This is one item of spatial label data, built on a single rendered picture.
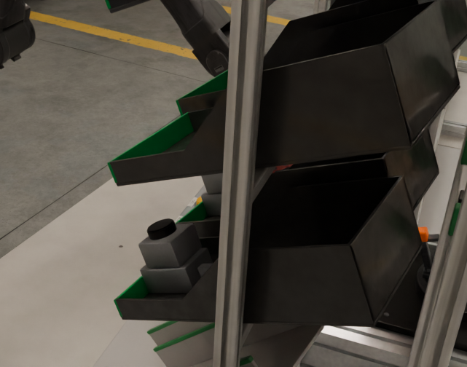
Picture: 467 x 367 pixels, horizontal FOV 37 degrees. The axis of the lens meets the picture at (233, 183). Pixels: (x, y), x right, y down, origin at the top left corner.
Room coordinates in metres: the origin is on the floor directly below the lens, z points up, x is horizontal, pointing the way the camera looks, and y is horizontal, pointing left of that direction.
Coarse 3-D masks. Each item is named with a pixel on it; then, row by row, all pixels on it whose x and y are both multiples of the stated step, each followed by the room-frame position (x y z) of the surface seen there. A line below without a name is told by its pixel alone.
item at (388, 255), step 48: (288, 192) 0.60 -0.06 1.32; (336, 192) 0.57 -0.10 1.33; (384, 192) 0.55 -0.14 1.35; (288, 240) 0.60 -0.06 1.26; (336, 240) 0.57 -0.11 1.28; (384, 240) 0.48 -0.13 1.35; (144, 288) 0.58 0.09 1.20; (192, 288) 0.50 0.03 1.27; (288, 288) 0.46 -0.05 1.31; (336, 288) 0.44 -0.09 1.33; (384, 288) 0.45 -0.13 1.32
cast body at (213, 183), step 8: (208, 176) 0.73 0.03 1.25; (216, 176) 0.73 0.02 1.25; (208, 184) 0.73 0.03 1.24; (216, 184) 0.73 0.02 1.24; (208, 192) 0.73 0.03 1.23; (216, 192) 0.73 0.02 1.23; (208, 200) 0.73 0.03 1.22; (216, 200) 0.73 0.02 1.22; (208, 208) 0.73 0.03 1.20; (216, 208) 0.72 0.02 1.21
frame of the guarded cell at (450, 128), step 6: (318, 0) 1.81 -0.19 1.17; (324, 0) 1.80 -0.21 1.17; (318, 6) 1.81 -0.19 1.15; (324, 6) 1.80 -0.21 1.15; (318, 12) 1.81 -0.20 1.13; (462, 66) 2.16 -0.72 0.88; (444, 120) 1.71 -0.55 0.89; (444, 126) 1.69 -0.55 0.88; (450, 126) 1.68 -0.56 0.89; (456, 126) 1.68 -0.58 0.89; (462, 126) 1.68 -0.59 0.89; (444, 132) 1.69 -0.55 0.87; (450, 132) 1.68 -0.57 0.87; (456, 132) 1.68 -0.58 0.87; (462, 132) 1.68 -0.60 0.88
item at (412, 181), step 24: (432, 144) 0.68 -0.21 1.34; (312, 168) 0.61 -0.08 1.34; (336, 168) 0.60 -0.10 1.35; (360, 168) 0.59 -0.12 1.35; (384, 168) 0.58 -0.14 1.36; (408, 168) 0.62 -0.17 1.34; (432, 168) 0.66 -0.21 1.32; (264, 192) 0.63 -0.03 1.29; (192, 216) 0.71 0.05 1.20; (216, 216) 0.73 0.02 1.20
